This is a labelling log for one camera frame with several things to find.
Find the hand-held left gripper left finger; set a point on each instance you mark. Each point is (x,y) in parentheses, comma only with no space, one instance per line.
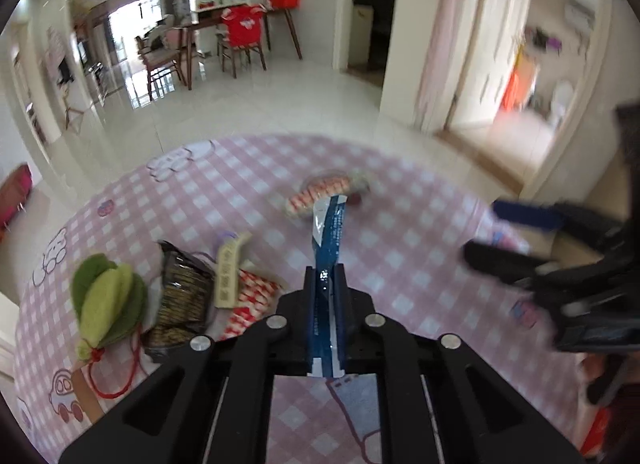
(310,304)

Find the pink checkered tablecloth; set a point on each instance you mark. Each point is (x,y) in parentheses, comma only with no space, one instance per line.
(410,244)

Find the red floor cushion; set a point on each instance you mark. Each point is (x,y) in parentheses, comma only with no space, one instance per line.
(12,199)

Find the orange plastic stool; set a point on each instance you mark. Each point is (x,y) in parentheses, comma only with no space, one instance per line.
(515,91)

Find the wooden dining chair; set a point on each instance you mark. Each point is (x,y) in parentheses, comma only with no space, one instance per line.
(157,61)
(240,56)

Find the dark snack packet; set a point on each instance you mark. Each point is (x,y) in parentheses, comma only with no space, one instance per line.
(180,294)

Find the blue white wrapper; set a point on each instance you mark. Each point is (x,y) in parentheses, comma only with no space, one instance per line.
(327,239)

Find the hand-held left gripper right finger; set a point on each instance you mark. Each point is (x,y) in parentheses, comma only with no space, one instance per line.
(340,304)

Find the red chair cover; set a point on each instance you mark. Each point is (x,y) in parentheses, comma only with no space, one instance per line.
(243,26)

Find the dark wooden dining table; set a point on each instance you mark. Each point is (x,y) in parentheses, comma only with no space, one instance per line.
(200,23)

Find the white panel door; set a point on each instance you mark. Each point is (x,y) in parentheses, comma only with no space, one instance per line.
(500,43)

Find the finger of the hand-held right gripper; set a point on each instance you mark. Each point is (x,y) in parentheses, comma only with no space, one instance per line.
(525,214)
(500,259)

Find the red white striped packet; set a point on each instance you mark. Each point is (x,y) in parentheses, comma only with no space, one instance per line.
(252,299)

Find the coat stand with clothes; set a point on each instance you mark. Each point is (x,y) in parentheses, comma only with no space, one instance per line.
(65,73)

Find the beige snack stick packet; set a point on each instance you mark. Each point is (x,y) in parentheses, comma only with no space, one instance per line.
(230,269)

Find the red snack packet green print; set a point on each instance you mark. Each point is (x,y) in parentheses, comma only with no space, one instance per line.
(320,194)

